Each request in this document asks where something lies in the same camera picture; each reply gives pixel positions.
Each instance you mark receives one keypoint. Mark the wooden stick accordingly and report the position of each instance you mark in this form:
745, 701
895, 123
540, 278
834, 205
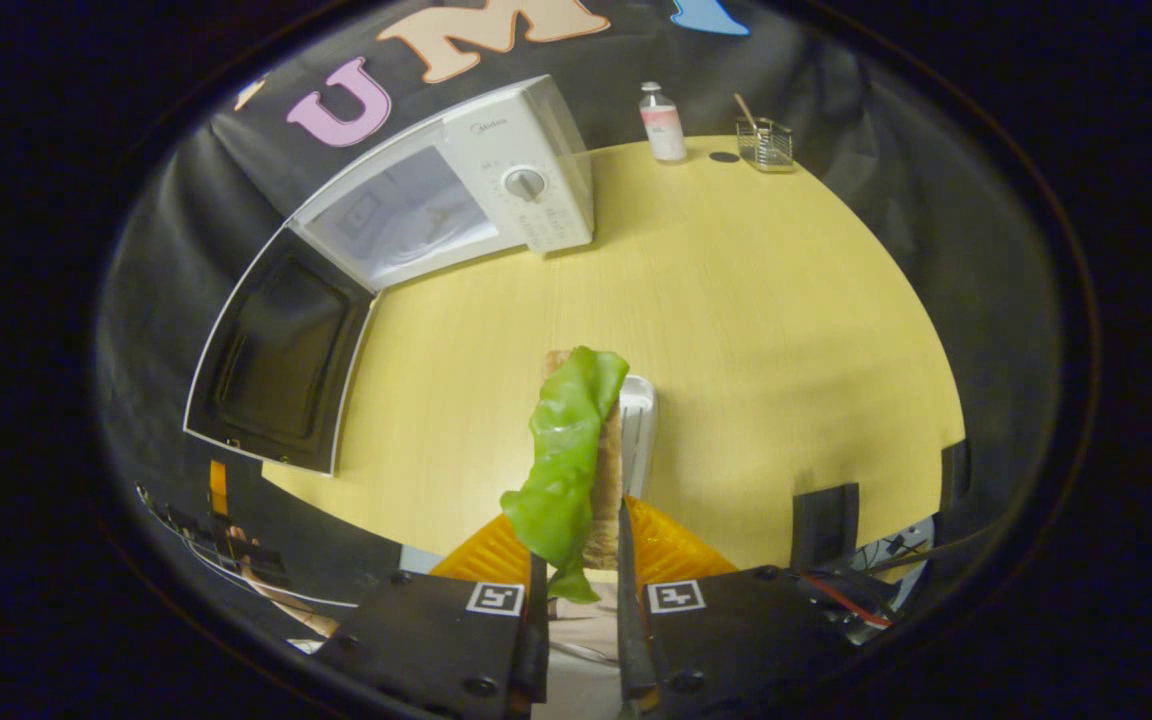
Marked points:
744, 108

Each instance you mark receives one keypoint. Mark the clear glass holder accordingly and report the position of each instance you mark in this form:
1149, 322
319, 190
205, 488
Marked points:
766, 148

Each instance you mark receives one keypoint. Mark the black chair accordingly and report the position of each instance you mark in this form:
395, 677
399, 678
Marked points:
824, 525
956, 480

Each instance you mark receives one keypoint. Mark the light beige cloth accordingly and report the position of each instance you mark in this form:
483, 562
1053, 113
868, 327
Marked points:
586, 690

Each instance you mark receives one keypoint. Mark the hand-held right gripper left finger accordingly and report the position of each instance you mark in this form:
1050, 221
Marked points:
536, 650

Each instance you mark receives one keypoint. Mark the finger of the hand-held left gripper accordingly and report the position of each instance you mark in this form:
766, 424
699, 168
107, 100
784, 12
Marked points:
218, 488

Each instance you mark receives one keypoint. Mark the white plastic tray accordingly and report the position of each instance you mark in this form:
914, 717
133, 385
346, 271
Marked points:
638, 430

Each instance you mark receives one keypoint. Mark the white microwave oven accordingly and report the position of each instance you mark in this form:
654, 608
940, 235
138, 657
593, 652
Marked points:
536, 130

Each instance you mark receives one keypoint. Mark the lettuce sandwich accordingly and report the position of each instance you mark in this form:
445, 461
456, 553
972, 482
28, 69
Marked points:
566, 450

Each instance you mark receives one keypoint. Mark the small pink label bottle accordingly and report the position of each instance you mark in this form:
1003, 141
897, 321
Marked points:
664, 130

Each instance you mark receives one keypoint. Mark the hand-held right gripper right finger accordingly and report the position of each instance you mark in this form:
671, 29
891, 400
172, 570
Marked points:
631, 640

